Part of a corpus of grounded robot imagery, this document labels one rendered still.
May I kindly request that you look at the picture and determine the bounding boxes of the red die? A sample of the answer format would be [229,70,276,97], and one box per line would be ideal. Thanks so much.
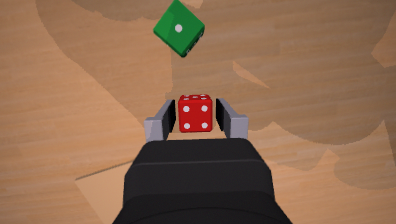
[178,94,213,133]

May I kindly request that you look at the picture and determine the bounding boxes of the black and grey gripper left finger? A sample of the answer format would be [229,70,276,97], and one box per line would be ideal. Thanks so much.
[144,99,176,143]

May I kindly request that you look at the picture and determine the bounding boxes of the green die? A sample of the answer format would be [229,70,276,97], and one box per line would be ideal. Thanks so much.
[153,0,205,58]

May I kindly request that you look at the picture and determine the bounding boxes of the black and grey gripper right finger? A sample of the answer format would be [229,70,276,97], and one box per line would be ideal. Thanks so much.
[216,98,249,139]

